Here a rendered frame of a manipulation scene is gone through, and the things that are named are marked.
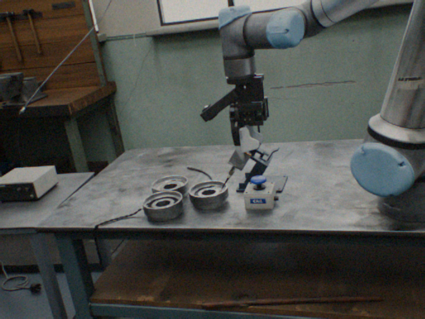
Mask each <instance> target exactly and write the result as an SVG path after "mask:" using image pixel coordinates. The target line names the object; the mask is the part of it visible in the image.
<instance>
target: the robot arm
mask: <svg viewBox="0 0 425 319"><path fill-rule="evenodd" d="M378 1H380V0H306V2H304V3H302V4H299V5H297V6H293V7H291V8H287V9H282V10H279V11H273V12H269V13H261V14H252V13H251V11H250V6H248V5H241V6H232V7H227V8H222V9H220V11H219V13H218V18H219V32H220V37H221V48H222V54H223V66H224V71H225V76H226V83H227V84H230V85H235V86H234V88H232V89H231V90H229V91H228V92H227V93H226V94H224V95H223V96H222V97H220V98H219V99H218V100H217V101H215V102H214V103H212V104H208V105H207V106H205V107H204V109H203V110H202V113H201V114H200V116H201V117H202V119H203V120H204V121H205V122H207V121H208V120H209V121H210V120H212V119H214V118H215V117H216V116H217V115H218V113H219V112H221V111H222V110H224V109H225V108H226V107H227V106H228V105H230V107H229V119H230V122H231V132H232V137H233V141H234V145H235V149H236V151H237V154H238V156H239V157H240V159H241V160H242V161H245V155H244V152H248V151H252V150H255V149H257V148H258V147H259V143H260V142H261V141H262V140H263V136H262V134H260V133H258V132H256V131H255V130H254V125H263V121H266V120H267V119H268V117H269V108H268V97H264V86H263V81H264V74H256V73H255V72H256V59H255V51H254V50H255V49H288V48H293V47H295V46H298V45H299V44H300V41H302V40H303V39H305V38H308V37H313V36H315V35H318V34H319V33H321V31H322V30H324V29H326V28H328V27H330V26H332V25H334V23H337V22H339V21H341V20H343V19H346V18H347V17H348V16H350V15H353V14H355V13H357V12H359V11H360V10H362V9H364V8H366V7H368V6H371V5H372V4H374V3H376V2H378ZM244 86H245V87H244ZM266 105H267V107H266ZM350 171H351V173H352V176H353V178H354V179H356V181H357V183H358V184H359V185H360V186H361V187H362V188H363V189H365V190H366V191H367V192H368V193H370V194H373V195H375V196H377V197H378V209H379V210H380V211H381V212H382V213H384V215H386V216H389V217H390V218H394V219H397V220H402V221H407V222H415V223H422V222H425V0H415V1H414V5H413V8H412V10H411V13H410V18H409V22H408V25H407V26H406V29H405V34H404V37H403V41H402V43H401V46H400V50H399V53H398V57H397V60H396V62H395V66H394V70H393V73H392V76H391V79H390V83H389V86H388V90H387V93H386V94H385V98H384V102H383V106H382V109H381V113H380V114H378V115H376V116H374V117H372V118H370V120H369V123H368V126H367V130H366V135H365V138H364V142H362V145H360V146H359V147H358V148H357V149H356V150H355V152H354V153H353V155H352V157H351V159H350Z"/></svg>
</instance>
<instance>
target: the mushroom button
mask: <svg viewBox="0 0 425 319"><path fill-rule="evenodd" d="M265 182H267V178H266V177H265V176H263V175H256V176H254V177H252V178H251V183H252V184H255V185H257V187H261V184H264V183H265Z"/></svg>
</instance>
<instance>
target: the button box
mask: <svg viewBox="0 0 425 319"><path fill-rule="evenodd" d="M243 198H244V204H245V210H273V207H274V204H275V201H278V200H279V198H278V196H277V195H276V188H275V182H265V183H264V184H261V187H257V185H255V184H252V183H248V184H247V187H246V189H245V191H244V194H243Z"/></svg>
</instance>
